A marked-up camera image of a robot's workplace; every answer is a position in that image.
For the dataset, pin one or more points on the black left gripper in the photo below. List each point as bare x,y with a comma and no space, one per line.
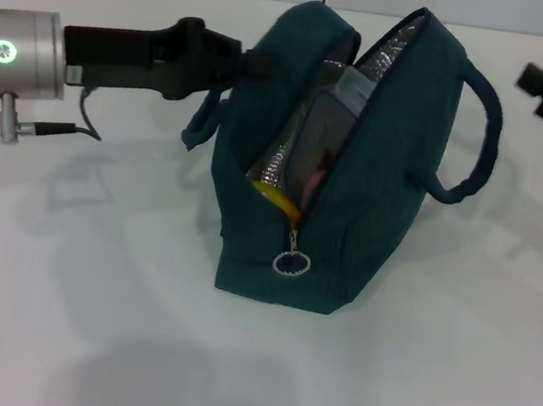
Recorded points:
135,60

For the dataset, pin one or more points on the dark teal insulated lunch bag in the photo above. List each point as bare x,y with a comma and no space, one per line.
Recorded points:
381,202

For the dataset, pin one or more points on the clear blue-rimmed food container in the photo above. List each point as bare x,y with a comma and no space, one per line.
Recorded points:
326,130

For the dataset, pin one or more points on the yellow banana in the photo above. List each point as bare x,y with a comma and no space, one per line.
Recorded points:
277,199

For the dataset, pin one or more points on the pink peach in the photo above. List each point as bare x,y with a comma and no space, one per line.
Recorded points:
313,188

